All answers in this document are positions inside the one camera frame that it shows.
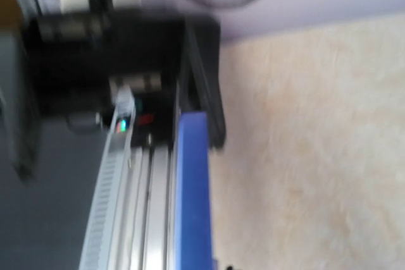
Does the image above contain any blue phone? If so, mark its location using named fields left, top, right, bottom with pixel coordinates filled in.
left=174, top=112, right=213, bottom=269

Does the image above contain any front aluminium rail frame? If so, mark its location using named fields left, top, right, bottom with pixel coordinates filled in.
left=79, top=93, right=180, bottom=269

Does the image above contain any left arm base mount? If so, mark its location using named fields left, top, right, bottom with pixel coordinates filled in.
left=21, top=8, right=226, bottom=149

